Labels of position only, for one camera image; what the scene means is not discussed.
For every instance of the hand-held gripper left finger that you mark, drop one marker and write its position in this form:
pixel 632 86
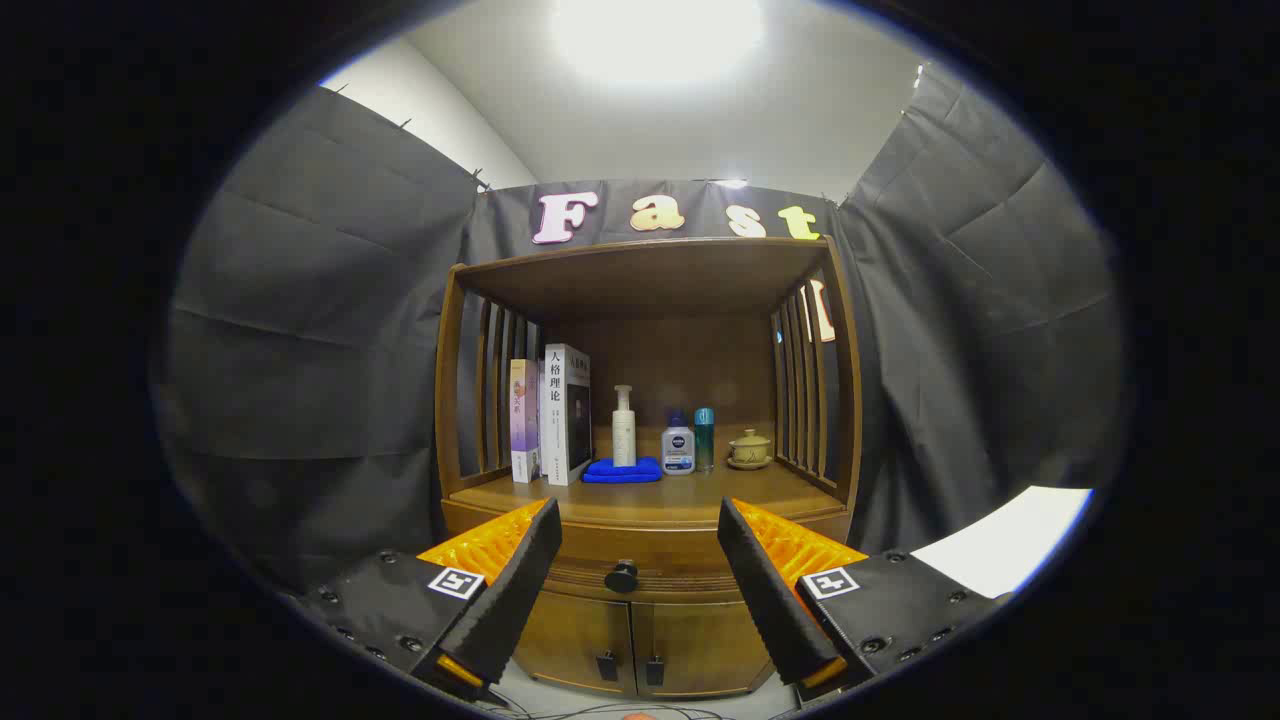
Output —
pixel 515 590

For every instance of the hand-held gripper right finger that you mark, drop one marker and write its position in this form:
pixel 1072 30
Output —
pixel 770 600

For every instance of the brown wooden drawer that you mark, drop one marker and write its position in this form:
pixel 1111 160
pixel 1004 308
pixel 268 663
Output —
pixel 680 570

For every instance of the black round drawer knob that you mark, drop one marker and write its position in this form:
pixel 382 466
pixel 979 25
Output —
pixel 621 577

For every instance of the wooden cabinet door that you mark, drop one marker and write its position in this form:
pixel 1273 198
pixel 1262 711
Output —
pixel 570 640
pixel 700 645

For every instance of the wooden countertop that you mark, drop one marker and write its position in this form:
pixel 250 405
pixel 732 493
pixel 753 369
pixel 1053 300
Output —
pixel 680 500

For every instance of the brown wooden cabinet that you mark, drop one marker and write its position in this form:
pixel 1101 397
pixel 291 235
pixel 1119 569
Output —
pixel 650 280

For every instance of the beige lidded teacup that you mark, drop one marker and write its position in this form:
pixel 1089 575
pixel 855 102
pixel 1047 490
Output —
pixel 749 448

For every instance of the blue folded cloth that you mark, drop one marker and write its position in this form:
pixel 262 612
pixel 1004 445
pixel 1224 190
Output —
pixel 620 471

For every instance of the purple book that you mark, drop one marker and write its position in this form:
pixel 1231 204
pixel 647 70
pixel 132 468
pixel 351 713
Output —
pixel 524 420

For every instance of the teal slim bottle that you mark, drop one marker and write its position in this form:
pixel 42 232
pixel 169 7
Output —
pixel 704 440

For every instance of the thick white book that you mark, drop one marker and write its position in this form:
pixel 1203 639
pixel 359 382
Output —
pixel 556 420

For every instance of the white blue-capped lotion bottle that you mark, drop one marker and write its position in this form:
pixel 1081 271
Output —
pixel 678 448

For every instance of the cream pump bottle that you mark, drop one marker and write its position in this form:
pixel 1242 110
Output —
pixel 624 435

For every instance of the white table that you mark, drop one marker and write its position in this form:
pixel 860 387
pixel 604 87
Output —
pixel 1010 540

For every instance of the black backdrop cloth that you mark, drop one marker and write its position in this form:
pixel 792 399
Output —
pixel 320 330

